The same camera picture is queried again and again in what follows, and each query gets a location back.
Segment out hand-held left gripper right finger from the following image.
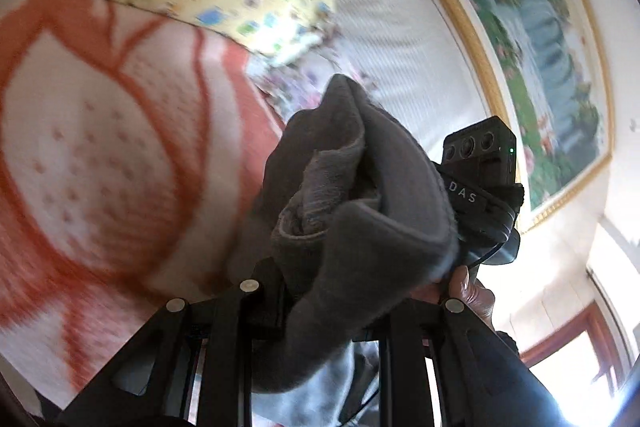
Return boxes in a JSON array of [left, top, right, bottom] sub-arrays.
[[377, 298, 521, 427]]

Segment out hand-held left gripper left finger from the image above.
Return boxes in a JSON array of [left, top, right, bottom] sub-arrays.
[[55, 259, 296, 427]]

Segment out grey fleece pants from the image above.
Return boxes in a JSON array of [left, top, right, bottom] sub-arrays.
[[235, 74, 461, 427]]

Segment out person's right forearm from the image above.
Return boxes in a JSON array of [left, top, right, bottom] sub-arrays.
[[492, 329, 576, 427]]

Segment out person's right hand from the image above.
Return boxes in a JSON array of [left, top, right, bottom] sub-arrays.
[[410, 266, 497, 333]]

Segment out gold framed landscape painting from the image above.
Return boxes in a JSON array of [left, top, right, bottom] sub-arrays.
[[362, 0, 615, 235]]

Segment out white striped back cushion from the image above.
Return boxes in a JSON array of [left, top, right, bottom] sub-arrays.
[[300, 0, 493, 142]]

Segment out wooden framed window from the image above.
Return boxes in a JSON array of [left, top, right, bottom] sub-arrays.
[[520, 214, 640, 413]]

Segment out floral pillow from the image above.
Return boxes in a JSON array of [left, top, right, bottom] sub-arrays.
[[250, 52, 381, 128]]

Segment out orange and white patterned blanket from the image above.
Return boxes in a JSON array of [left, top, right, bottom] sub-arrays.
[[0, 0, 286, 413]]

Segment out black cable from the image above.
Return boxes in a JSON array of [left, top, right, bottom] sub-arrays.
[[460, 199, 516, 278]]

